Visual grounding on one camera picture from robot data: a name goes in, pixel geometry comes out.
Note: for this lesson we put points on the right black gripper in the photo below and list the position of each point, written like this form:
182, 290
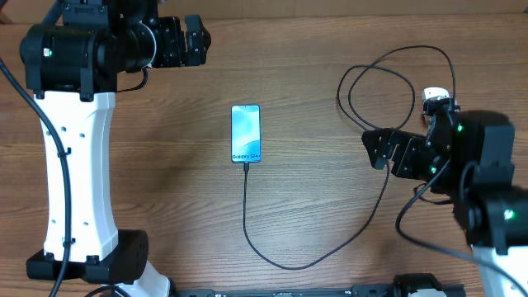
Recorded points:
407, 153

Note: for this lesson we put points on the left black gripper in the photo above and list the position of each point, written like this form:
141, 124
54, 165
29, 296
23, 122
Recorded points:
176, 56

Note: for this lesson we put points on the blue Samsung Galaxy smartphone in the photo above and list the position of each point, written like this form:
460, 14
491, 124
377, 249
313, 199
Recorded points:
246, 144

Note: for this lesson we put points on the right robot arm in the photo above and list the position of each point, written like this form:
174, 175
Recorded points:
466, 156

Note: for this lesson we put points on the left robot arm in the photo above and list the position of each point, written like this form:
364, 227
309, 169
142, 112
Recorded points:
72, 61

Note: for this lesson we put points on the white power strip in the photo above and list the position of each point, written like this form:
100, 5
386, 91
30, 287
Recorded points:
433, 94

